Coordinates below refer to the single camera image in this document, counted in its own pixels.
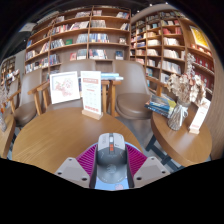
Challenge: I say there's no grey and white computer mouse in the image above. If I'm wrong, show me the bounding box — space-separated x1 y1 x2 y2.
95 132 128 184

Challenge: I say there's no white sign card, wooden base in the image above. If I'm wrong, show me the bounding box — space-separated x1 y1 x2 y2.
79 70 104 121

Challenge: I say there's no round wooden side table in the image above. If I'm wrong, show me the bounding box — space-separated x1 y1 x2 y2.
0 113 17 159
150 103 213 168

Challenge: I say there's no stack of colourful books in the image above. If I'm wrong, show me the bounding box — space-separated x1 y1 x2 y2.
144 94 178 119

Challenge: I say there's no curved wooden bookshelf unit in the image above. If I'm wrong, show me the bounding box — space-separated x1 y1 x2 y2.
129 9 221 98

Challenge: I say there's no distant wooden bookshelf unit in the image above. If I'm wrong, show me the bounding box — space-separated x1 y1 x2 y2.
0 55 18 88

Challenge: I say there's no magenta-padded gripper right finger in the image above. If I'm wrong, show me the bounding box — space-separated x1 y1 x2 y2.
124 144 171 189

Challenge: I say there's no white hanging ceiling panel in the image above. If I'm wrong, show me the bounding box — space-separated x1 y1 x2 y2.
18 22 38 33

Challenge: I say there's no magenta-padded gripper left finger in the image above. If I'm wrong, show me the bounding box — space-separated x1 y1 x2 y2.
54 146 99 189

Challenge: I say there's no round blue cartoon mouse pad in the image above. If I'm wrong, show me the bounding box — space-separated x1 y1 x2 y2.
79 142 148 192

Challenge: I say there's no stack of blue books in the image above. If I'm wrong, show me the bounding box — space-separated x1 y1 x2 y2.
100 72 124 82

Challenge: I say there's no glass vase with pale flowers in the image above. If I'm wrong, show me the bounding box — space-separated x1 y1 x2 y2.
166 53 208 132

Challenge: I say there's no small white sign card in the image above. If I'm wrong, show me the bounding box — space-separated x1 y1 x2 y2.
188 97 212 135

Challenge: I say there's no white framed floral picture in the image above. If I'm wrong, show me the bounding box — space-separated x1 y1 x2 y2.
49 70 82 105

